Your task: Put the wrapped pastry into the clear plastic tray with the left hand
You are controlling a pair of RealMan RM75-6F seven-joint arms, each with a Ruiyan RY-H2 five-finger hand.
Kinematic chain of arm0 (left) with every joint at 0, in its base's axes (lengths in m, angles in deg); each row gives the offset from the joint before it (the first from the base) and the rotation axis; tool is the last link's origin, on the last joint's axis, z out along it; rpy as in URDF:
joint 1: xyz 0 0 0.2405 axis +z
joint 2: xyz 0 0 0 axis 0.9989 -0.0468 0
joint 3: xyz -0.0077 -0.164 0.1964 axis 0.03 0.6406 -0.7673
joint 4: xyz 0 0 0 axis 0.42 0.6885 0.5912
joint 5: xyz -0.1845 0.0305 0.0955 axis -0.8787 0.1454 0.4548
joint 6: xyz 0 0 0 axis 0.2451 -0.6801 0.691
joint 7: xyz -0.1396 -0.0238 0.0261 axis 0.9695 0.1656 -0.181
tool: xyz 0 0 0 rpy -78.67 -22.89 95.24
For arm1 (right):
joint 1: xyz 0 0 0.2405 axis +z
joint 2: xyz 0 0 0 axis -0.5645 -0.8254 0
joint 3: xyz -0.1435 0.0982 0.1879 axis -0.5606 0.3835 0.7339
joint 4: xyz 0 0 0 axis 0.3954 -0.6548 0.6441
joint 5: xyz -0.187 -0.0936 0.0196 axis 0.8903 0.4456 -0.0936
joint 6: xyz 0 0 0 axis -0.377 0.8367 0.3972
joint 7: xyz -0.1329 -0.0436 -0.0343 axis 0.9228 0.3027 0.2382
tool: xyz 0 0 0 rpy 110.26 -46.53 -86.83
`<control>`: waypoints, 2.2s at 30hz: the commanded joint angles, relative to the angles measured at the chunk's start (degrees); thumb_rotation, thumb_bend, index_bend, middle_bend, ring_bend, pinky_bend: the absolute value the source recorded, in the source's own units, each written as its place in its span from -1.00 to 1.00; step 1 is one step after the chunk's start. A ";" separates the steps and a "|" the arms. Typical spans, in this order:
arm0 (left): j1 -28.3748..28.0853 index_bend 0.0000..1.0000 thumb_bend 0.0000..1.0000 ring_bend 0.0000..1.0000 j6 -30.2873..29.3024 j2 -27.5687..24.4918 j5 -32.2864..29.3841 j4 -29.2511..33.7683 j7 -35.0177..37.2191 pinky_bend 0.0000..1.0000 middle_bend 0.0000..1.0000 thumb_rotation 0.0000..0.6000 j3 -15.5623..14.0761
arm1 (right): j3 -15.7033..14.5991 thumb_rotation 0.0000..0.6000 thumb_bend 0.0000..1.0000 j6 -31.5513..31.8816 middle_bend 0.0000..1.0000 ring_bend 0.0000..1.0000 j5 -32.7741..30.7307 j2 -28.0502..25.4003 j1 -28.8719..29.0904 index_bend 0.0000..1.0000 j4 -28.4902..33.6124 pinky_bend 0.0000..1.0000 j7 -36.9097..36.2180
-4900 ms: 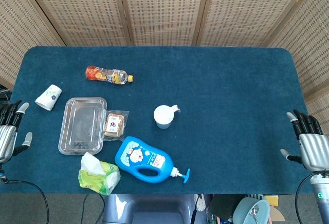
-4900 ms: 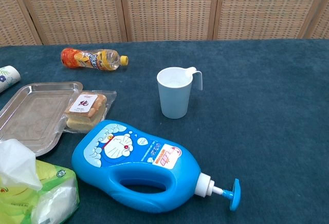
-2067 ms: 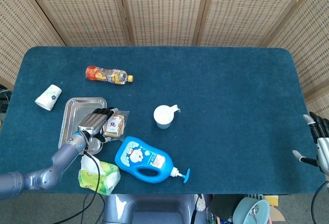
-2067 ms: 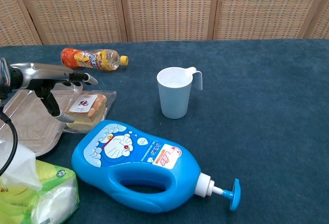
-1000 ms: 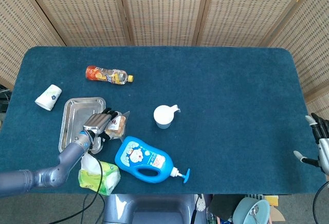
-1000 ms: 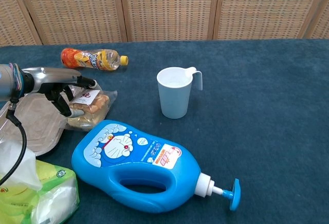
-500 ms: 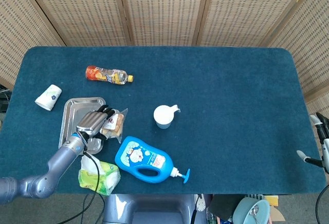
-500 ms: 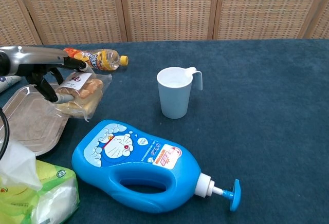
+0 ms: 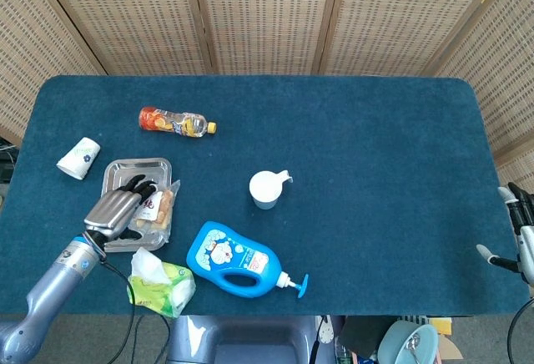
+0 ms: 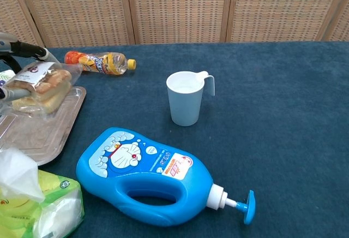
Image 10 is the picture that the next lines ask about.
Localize green tissue pack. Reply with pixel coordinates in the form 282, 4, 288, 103
0, 147, 85, 238

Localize woven folding screen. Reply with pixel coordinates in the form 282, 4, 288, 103
0, 0, 349, 48

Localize packaged bread slices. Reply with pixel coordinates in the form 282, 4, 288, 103
3, 61, 83, 120

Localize light blue handled cup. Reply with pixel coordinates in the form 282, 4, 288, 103
166, 70, 216, 127

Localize white floral paper cup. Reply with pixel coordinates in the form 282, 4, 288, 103
0, 69, 17, 84

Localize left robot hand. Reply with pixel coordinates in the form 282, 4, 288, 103
0, 32, 62, 103

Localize silver metal tray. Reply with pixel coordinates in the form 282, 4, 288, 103
0, 86, 87, 166

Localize orange drink bottle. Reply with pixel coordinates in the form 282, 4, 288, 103
64, 51, 137, 76

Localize blue pump detergent bottle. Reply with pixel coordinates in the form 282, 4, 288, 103
75, 127, 257, 227

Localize dark teal table cloth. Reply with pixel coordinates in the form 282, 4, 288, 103
0, 40, 349, 238

